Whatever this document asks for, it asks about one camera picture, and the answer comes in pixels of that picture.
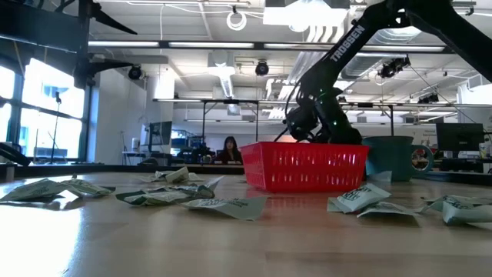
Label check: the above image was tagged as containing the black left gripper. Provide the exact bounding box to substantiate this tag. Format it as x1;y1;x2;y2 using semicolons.
74;0;138;90

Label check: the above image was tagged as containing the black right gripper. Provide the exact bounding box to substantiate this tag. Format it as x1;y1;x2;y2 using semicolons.
307;95;363;145

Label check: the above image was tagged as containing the small light blue object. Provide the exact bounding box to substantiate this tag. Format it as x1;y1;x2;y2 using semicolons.
175;175;226;199

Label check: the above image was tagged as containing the ceiling light strip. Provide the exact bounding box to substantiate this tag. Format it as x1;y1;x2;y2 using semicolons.
168;42;254;49
355;45;446;53
264;42;335;50
88;41;160;48

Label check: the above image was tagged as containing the teal mug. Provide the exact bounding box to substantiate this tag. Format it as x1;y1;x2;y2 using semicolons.
361;135;435;182

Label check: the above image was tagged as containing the red plastic basket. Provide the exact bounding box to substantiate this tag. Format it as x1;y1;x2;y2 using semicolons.
238;141;371;194

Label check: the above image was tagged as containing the large window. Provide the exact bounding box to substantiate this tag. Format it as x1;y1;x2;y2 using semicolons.
0;57;86;161

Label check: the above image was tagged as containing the black tripod stand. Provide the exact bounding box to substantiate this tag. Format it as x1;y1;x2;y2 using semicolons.
48;91;63;165

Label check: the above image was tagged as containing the black track spotlight cluster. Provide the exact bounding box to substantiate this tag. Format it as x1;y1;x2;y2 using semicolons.
377;55;412;80
417;92;440;105

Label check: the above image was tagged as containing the black computer monitor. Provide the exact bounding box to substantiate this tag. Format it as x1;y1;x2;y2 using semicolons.
435;122;486;152
148;121;174;147

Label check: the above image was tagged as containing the person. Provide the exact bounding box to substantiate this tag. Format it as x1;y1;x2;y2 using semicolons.
214;135;244;165

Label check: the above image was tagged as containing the white ceiling light panel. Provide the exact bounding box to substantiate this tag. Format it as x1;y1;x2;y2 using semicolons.
263;5;350;28

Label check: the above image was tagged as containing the black desk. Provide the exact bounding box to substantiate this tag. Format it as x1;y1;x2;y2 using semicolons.
437;150;492;174

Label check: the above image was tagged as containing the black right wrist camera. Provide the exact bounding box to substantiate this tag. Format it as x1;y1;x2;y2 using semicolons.
286;106;319;142

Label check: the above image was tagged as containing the black metal rig frame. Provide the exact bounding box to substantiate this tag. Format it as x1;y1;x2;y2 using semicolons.
201;98;260;144
341;102;395;136

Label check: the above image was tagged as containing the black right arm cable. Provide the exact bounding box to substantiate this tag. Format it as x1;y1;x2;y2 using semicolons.
274;78;308;143

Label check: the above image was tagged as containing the white ventilation duct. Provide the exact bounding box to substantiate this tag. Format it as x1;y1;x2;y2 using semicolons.
207;52;236;99

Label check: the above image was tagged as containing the white coiled cable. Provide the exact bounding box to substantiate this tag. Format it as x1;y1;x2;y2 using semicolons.
225;10;248;32

